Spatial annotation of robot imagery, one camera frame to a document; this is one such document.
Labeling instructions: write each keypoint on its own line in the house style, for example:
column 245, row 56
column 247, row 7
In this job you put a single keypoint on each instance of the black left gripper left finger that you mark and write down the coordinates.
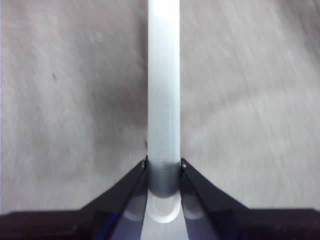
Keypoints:
column 87, row 225

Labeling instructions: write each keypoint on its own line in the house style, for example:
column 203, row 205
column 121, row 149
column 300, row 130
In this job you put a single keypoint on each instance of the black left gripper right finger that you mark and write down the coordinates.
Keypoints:
column 237, row 225

